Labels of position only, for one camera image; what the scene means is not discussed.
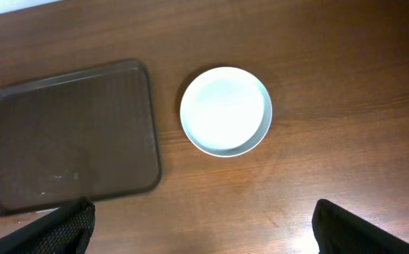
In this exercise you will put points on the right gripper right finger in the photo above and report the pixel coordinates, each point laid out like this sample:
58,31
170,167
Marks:
338,231

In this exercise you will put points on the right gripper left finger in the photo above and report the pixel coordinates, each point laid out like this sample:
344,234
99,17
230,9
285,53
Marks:
65,230

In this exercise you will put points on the white plate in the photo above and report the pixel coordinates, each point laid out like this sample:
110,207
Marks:
226,111

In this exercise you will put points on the brown plastic serving tray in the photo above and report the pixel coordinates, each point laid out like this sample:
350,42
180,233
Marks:
86,134

